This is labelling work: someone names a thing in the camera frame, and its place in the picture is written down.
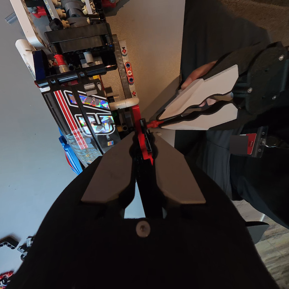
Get person's right hand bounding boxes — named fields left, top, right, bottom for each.
left=180, top=61, right=218, bottom=90

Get scattered loose brick pieces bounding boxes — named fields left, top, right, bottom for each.
left=16, top=235, right=35, bottom=260

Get red brick beam assembly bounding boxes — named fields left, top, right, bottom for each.
left=132, top=105, right=154, bottom=167

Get clear badge holder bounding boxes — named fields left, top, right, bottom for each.
left=230, top=126, right=268, bottom=158

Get grey desk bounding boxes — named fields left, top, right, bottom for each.
left=0, top=0, right=186, bottom=267

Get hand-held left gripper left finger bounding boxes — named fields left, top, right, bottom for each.
left=80, top=132, right=136, bottom=208

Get toy brick car model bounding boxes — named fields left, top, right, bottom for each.
left=6, top=0, right=164, bottom=219

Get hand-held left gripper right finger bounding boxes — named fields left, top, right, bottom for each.
left=151, top=133, right=207, bottom=207

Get red and black brick piece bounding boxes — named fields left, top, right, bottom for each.
left=0, top=270, right=14, bottom=285

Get black angled brick beam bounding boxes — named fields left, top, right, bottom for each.
left=0, top=235, right=19, bottom=250

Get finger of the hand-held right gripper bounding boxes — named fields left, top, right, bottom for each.
left=156, top=64, right=240, bottom=121
left=161, top=104, right=238, bottom=131

